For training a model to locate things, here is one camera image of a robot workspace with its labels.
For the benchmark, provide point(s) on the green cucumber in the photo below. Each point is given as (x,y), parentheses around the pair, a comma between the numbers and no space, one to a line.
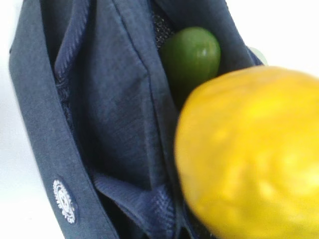
(190,57)

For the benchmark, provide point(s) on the dark blue fabric lunch bag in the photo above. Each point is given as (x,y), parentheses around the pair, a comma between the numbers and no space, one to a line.
(99,114)

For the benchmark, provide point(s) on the yellow pear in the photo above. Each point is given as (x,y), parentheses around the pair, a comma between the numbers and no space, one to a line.
(247,154)

